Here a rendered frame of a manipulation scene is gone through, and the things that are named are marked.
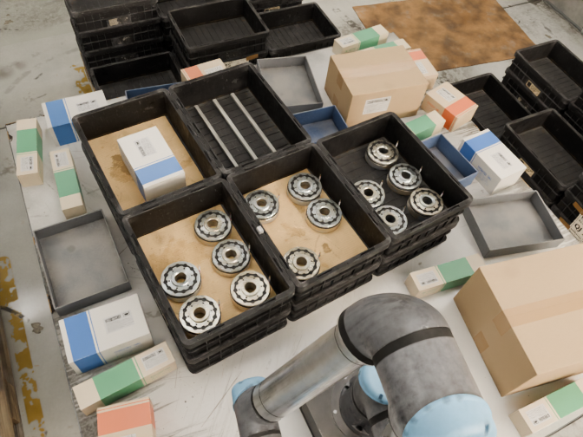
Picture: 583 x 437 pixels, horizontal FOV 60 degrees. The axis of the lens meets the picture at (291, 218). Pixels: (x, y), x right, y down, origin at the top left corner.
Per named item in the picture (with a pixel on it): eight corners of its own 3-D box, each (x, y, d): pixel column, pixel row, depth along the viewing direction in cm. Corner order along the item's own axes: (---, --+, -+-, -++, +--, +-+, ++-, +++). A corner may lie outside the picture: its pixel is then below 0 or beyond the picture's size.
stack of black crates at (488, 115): (519, 154, 267) (541, 123, 248) (474, 170, 258) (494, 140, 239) (474, 104, 286) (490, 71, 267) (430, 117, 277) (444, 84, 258)
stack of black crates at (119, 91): (174, 86, 272) (170, 50, 253) (193, 124, 258) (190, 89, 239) (99, 103, 260) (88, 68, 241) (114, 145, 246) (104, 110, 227)
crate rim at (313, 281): (391, 245, 137) (394, 241, 135) (297, 294, 126) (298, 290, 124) (312, 146, 154) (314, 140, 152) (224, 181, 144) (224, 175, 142)
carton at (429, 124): (429, 121, 195) (435, 109, 190) (440, 132, 192) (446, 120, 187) (381, 143, 186) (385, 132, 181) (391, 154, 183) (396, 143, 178)
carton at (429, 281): (470, 262, 161) (478, 252, 156) (481, 278, 158) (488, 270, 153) (403, 282, 154) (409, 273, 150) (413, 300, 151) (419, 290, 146)
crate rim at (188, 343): (297, 294, 126) (298, 290, 124) (185, 352, 116) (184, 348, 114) (224, 181, 144) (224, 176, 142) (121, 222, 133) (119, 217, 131)
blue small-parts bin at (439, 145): (403, 159, 183) (409, 146, 177) (435, 146, 188) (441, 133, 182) (438, 199, 174) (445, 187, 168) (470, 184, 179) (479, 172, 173)
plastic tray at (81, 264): (132, 289, 145) (128, 281, 141) (59, 316, 139) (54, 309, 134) (105, 217, 158) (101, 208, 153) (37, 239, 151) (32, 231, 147)
